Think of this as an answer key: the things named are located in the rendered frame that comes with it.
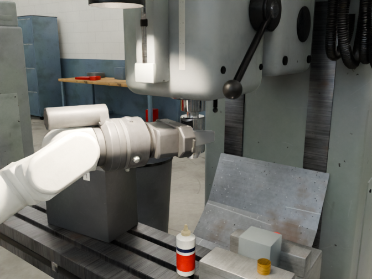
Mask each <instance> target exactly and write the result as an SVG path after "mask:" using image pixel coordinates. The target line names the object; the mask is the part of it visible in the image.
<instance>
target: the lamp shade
mask: <svg viewBox="0 0 372 279"><path fill-rule="evenodd" d="M88 5H89V6H92V7H99V8H119V9H124V8H141V7H144V0H88Z"/></svg>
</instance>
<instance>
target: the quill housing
mask: <svg viewBox="0 0 372 279"><path fill-rule="evenodd" d="M249 5H250V0H168V28H169V81H167V82H158V83H154V84H153V83H145V82H136V79H135V63H137V55H136V19H135V8H124V9H123V31H124V46H125V75H126V84H127V86H128V88H129V89H130V90H131V91H132V92H134V93H135V94H140V95H151V96H161V97H172V98H179V99H190V100H201V101H211V100H217V99H222V98H226V97H225V96H224V94H223V86H224V84H225V83H226V82H227V81H229V80H233V79H234V77H235V75H236V73H237V70H238V68H239V66H240V64H241V62H242V60H243V58H244V56H245V54H246V52H247V50H248V48H249V46H250V44H251V42H252V40H253V38H254V36H255V34H256V32H257V31H256V30H255V29H254V28H253V26H252V25H251V22H250V17H249ZM263 43H264V35H263V36H262V38H261V40H260V43H259V45H258V47H257V49H256V51H255V53H254V55H253V57H252V59H251V61H250V63H249V65H248V67H247V70H246V72H245V74H244V76H243V78H242V80H241V83H240V84H241V85H242V94H248V93H251V92H253V91H255V90H256V89H257V88H258V87H259V86H260V84H261V79H262V68H263V65H262V56H263Z"/></svg>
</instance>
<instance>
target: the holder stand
mask: <svg viewBox="0 0 372 279"><path fill-rule="evenodd" d="M129 170H130V171H128V172H126V171H125V169H123V170H115V171H111V172H105V171H104V170H103V169H101V168H100V167H99V166H98V167H96V170H93V171H89V172H88V173H86V174H85V175H84V176H82V177H81V178H80V179H78V180H77V181H75V182H74V183H73V184H71V185H70V186H68V187H67V188H66V189H64V190H63V191H61V192H60V193H59V194H57V195H56V196H54V197H53V198H51V199H50V200H48V201H46V212H47V219H48V223H49V224H52V225H55V226H58V227H61V228H64V229H67V230H70V231H73V232H76V233H79V234H82V235H86V236H89V237H92V238H94V239H98V240H101V241H104V242H107V243H110V242H111V241H113V240H114V239H116V238H118V237H119V236H121V235H122V234H124V233H125V232H127V231H128V230H130V229H131V228H133V227H134V226H136V225H137V224H138V213H137V180H136V168H130V169H129Z"/></svg>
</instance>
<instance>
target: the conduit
mask: <svg viewBox="0 0 372 279"><path fill-rule="evenodd" d="M350 1H351V0H328V6H327V7H328V8H327V9H328V10H327V11H328V12H327V21H326V22H327V23H326V24H327V25H326V36H325V52H326V55H327V58H328V59H329V60H331V61H337V60H339V59H340V58H342V61H343V63H344V65H345V66H346V67H347V68H348V69H355V68H357V67H358V66H359V64H360V62H361V63H362V64H369V63H370V66H371V68H372V28H371V27H372V26H371V25H372V24H371V22H372V21H371V20H372V0H360V7H359V14H358V15H359V16H358V22H357V30H356V35H355V40H354V45H353V51H352V49H351V45H350V41H351V39H352V36H353V31H354V27H355V26H354V24H355V14H349V6H350ZM337 38H338V46H337Z"/></svg>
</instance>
